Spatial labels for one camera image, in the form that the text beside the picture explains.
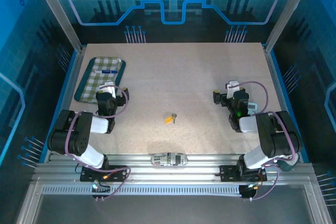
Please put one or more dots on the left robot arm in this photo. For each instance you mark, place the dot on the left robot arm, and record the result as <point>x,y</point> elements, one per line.
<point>65,134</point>

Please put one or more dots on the blue white pen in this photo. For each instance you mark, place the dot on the blue white pen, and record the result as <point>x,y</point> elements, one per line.
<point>109,71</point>

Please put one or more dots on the printed label sticker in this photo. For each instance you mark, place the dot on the printed label sticker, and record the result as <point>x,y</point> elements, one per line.
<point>169,159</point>

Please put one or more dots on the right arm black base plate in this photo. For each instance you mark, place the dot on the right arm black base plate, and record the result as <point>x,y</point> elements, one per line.
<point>228,172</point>

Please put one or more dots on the black connector box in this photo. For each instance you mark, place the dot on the black connector box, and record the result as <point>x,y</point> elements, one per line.
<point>248,192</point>
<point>101,189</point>

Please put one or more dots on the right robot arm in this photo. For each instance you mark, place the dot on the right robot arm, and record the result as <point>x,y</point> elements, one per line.
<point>278,134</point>

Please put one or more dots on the aluminium frame post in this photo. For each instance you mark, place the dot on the aluminium frame post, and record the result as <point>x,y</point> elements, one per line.
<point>286,11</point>
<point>59,14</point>

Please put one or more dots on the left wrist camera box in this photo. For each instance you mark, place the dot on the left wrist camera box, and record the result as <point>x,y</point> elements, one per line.
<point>109,89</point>

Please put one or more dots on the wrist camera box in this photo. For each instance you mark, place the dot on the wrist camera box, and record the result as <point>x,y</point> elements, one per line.
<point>232,87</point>
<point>109,89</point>

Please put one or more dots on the dark green tray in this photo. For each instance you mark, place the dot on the dark green tray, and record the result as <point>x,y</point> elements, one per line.
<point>84,79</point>

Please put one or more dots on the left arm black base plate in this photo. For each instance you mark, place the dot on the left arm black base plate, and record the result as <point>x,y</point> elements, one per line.
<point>115,172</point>

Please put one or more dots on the white rectangular device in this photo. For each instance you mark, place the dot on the white rectangular device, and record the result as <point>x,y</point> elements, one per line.
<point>253,107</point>

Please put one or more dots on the green white checkered cloth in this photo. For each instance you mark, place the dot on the green white checkered cloth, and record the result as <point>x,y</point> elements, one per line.
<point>101,79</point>

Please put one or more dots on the silver key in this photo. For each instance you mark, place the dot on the silver key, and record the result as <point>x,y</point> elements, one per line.
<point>174,117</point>

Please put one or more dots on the yellow tag keyring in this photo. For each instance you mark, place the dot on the yellow tag keyring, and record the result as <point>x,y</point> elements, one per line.
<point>168,119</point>

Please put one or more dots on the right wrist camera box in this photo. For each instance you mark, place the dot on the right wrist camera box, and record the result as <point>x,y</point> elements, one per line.
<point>232,87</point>

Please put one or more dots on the aluminium rail beam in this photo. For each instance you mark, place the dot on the aluminium rail beam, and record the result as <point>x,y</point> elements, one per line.
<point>168,171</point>

